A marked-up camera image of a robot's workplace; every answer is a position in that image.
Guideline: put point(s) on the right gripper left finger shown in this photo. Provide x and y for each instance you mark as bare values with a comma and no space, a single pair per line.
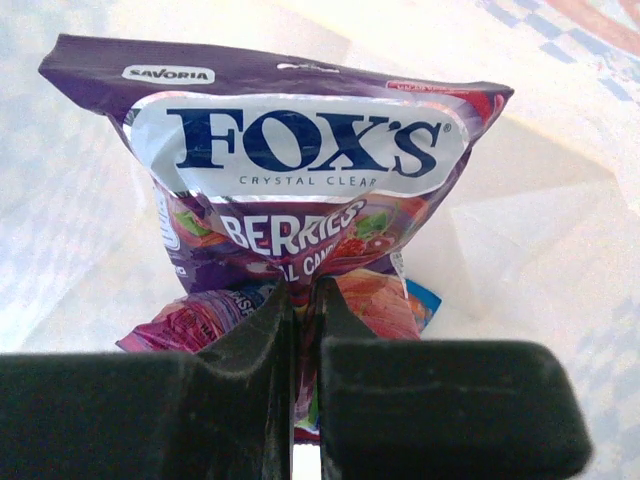
223,413

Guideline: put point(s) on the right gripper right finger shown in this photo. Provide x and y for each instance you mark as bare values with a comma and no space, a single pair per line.
443,409

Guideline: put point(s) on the red candy packet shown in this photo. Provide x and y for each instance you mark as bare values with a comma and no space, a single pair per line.
191,323

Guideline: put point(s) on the blue M&M's packet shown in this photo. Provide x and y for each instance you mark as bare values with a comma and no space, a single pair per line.
423,302

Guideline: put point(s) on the checkered paper bag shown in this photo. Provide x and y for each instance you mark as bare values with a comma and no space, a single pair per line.
539,239

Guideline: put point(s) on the purple Fox's berries bag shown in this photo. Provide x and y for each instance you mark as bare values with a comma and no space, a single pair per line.
270,166

